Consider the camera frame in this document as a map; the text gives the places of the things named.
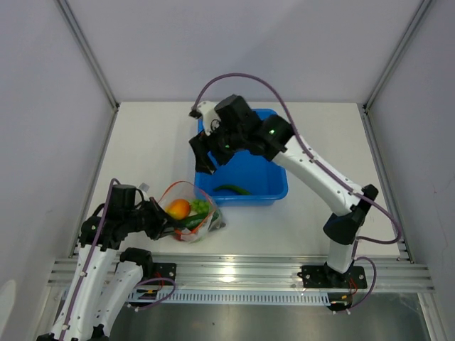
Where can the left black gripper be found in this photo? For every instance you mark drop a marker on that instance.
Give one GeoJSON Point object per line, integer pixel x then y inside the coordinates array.
{"type": "Point", "coordinates": [161, 219]}

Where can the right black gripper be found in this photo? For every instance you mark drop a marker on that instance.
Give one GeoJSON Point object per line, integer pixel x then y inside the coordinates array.
{"type": "Point", "coordinates": [200, 144]}

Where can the green cucumber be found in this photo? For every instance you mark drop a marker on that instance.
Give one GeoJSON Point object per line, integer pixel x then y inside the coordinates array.
{"type": "Point", "coordinates": [193, 221]}

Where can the clear orange zip bag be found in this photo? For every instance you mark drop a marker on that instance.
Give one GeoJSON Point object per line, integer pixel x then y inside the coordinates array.
{"type": "Point", "coordinates": [188, 191]}

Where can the grey toy fish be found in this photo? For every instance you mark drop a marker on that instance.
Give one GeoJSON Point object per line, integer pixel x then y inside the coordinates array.
{"type": "Point", "coordinates": [217, 221]}

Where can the green chili pepper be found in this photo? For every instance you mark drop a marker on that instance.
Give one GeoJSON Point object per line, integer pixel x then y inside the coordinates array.
{"type": "Point", "coordinates": [233, 189]}

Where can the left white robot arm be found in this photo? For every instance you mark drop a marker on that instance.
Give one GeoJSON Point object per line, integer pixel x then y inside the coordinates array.
{"type": "Point", "coordinates": [105, 276]}

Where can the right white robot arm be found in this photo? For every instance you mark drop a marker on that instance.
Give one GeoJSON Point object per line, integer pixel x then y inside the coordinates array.
{"type": "Point", "coordinates": [273, 139]}

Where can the blue plastic bin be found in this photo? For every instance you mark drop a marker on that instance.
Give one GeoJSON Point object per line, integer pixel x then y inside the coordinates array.
{"type": "Point", "coordinates": [265, 180]}

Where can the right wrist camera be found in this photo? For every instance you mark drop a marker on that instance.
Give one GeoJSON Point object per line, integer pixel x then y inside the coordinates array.
{"type": "Point", "coordinates": [230, 114]}

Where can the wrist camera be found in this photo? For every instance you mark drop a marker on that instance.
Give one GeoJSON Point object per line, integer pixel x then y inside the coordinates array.
{"type": "Point", "coordinates": [230, 114]}
{"type": "Point", "coordinates": [143, 190]}

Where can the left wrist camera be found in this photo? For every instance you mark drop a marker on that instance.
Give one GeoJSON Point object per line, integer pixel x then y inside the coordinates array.
{"type": "Point", "coordinates": [143, 190]}

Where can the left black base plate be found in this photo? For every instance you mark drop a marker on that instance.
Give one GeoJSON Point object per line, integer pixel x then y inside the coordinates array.
{"type": "Point", "coordinates": [163, 272]}

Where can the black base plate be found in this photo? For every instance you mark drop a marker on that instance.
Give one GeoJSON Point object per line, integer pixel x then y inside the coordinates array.
{"type": "Point", "coordinates": [322, 276]}
{"type": "Point", "coordinates": [163, 272]}

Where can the white slotted cable duct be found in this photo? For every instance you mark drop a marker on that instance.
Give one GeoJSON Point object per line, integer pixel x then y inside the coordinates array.
{"type": "Point", "coordinates": [249, 297]}

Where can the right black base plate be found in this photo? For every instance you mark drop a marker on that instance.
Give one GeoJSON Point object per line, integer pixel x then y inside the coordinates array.
{"type": "Point", "coordinates": [322, 276]}

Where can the left aluminium frame post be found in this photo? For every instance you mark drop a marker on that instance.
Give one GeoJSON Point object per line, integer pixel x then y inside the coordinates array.
{"type": "Point", "coordinates": [81, 40]}

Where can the aluminium frame post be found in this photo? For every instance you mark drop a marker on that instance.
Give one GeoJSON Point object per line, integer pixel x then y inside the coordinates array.
{"type": "Point", "coordinates": [81, 40]}
{"type": "Point", "coordinates": [411, 30]}

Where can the aluminium front rail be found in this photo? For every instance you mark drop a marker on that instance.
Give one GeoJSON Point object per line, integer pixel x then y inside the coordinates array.
{"type": "Point", "coordinates": [278, 273]}

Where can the right aluminium frame post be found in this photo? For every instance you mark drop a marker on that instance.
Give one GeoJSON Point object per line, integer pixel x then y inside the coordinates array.
{"type": "Point", "coordinates": [411, 30]}

